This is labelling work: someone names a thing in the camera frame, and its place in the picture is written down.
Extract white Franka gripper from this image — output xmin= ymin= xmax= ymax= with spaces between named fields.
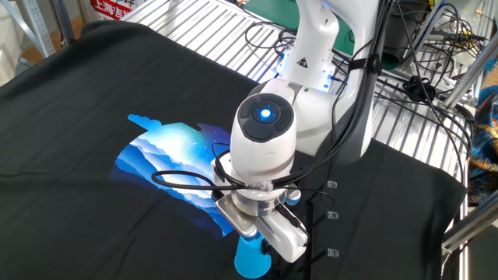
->
xmin=255 ymin=207 xmax=310 ymax=264

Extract blue plastic cup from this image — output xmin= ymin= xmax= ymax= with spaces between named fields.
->
xmin=233 ymin=234 xmax=272 ymax=279

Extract black cloth with blue print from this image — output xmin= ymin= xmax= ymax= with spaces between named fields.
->
xmin=0 ymin=19 xmax=468 ymax=280

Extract aluminium profile bar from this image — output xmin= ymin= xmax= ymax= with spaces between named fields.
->
xmin=441 ymin=200 xmax=498 ymax=254
xmin=441 ymin=37 xmax=498 ymax=110
xmin=404 ymin=0 xmax=451 ymax=67

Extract green mat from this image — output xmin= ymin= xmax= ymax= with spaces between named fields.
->
xmin=243 ymin=0 xmax=398 ymax=71

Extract blue and gold fabric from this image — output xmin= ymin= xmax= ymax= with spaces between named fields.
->
xmin=466 ymin=84 xmax=498 ymax=207

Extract black rolled mat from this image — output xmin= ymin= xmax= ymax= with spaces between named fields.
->
xmin=381 ymin=0 xmax=429 ymax=71

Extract red and white sign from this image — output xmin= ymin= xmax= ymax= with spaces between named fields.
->
xmin=89 ymin=0 xmax=135 ymax=21

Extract dark metal pole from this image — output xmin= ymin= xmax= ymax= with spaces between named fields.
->
xmin=50 ymin=0 xmax=77 ymax=46

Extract grey perforated metal leg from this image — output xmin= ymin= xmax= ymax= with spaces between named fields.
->
xmin=0 ymin=0 xmax=56 ymax=59

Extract black wire cup rack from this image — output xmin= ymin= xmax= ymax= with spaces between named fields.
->
xmin=268 ymin=180 xmax=340 ymax=280

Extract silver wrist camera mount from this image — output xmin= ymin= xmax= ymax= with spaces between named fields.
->
xmin=213 ymin=186 xmax=303 ymax=240

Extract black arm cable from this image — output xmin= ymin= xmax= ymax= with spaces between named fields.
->
xmin=150 ymin=0 xmax=392 ymax=219

